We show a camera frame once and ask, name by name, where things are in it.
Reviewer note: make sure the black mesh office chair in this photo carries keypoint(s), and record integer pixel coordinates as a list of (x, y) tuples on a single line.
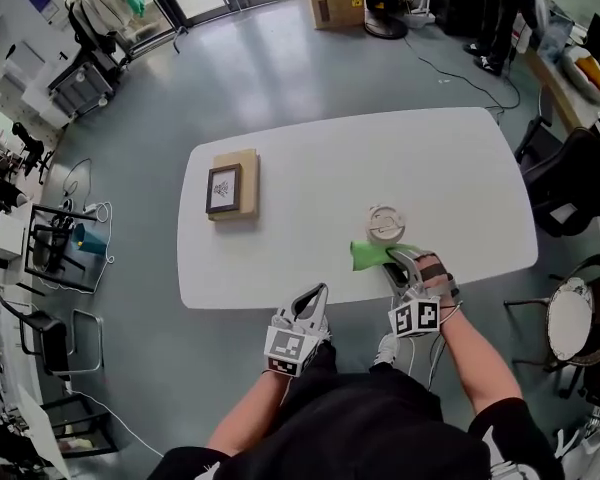
[(565, 183)]

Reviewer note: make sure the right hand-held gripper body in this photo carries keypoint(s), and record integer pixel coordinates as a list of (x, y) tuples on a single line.
[(420, 318)]

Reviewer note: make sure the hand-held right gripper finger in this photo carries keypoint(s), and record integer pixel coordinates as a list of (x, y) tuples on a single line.
[(396, 278), (410, 258)]

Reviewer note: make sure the dark framed picture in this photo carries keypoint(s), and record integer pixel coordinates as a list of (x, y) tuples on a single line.
[(224, 188)]

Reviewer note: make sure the black metal frame stand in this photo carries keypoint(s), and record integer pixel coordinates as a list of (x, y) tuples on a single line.
[(52, 248)]

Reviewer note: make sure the black chair chrome legs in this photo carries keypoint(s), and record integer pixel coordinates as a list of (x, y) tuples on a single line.
[(45, 333)]

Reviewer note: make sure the person's white shoe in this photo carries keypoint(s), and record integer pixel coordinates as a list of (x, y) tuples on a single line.
[(386, 350), (325, 329)]

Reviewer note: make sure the wicker chair white cushion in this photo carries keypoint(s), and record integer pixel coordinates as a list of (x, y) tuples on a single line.
[(572, 318)]

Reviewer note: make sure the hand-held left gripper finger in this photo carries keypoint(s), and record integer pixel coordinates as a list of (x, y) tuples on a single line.
[(300, 305), (320, 315)]

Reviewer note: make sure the teal plastic bin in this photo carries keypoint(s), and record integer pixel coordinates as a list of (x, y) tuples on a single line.
[(91, 240)]

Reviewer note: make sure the flat tan cardboard box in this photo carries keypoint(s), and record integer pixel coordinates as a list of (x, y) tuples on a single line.
[(250, 183)]

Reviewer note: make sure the person's white left shoe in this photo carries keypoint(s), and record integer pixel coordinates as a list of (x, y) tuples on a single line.
[(325, 329)]

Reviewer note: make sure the person's white right shoe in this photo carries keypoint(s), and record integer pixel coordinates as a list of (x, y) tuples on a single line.
[(386, 350)]

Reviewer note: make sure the blue wall poster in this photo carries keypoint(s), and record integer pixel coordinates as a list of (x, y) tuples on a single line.
[(42, 2)]

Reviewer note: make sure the person's left forearm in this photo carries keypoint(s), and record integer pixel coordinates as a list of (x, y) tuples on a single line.
[(245, 418)]

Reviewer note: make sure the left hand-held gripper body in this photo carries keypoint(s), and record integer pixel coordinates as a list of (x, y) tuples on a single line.
[(287, 348)]

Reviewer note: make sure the person's right hand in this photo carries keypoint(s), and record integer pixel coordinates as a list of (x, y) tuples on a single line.
[(435, 278)]

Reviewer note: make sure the person's right forearm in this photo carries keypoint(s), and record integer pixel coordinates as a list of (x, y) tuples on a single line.
[(480, 363)]

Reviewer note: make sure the green cloth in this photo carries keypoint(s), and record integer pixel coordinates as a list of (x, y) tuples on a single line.
[(367, 257)]

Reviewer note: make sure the black cabinet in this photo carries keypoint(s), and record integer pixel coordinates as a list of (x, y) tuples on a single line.
[(457, 3)]

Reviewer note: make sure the black pedestal fan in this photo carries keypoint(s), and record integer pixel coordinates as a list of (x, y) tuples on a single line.
[(386, 25)]

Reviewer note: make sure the person's black clothing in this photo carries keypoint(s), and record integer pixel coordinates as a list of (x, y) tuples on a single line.
[(360, 428)]

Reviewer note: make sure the clothes rack with garments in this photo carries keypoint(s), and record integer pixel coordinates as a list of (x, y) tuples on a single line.
[(105, 13)]

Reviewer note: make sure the small white cabinet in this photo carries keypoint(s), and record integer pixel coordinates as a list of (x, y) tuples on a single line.
[(7, 238)]

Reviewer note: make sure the white round plastic cap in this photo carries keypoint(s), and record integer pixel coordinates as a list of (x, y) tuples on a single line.
[(386, 223)]

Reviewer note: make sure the large cardboard box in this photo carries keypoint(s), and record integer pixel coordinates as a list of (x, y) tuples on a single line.
[(332, 3)]

